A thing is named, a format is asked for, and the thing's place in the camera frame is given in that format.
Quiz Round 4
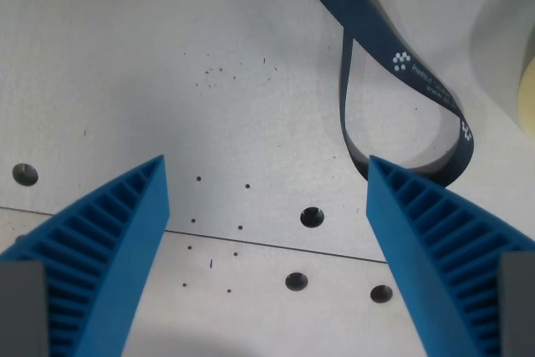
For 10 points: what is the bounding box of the beige masking tape roll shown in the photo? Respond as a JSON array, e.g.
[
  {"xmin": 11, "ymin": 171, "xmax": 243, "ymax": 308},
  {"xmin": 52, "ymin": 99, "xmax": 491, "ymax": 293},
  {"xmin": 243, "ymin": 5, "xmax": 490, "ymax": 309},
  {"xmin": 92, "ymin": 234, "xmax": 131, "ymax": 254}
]
[{"xmin": 517, "ymin": 54, "xmax": 535, "ymax": 140}]

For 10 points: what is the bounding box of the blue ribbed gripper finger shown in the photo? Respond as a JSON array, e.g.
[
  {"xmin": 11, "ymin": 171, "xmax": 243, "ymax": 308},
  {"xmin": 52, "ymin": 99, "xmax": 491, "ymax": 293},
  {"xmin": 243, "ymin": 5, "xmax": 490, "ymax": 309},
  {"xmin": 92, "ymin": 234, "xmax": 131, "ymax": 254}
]
[
  {"xmin": 367, "ymin": 155, "xmax": 535, "ymax": 357},
  {"xmin": 0, "ymin": 154, "xmax": 171, "ymax": 357}
]

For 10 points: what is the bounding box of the dark blue printed lanyard strap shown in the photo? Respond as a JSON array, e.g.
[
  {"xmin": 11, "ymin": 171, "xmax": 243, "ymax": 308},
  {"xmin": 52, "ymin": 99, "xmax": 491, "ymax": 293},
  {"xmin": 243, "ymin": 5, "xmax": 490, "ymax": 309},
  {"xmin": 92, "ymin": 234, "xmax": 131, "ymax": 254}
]
[{"xmin": 284, "ymin": 0, "xmax": 476, "ymax": 189}]

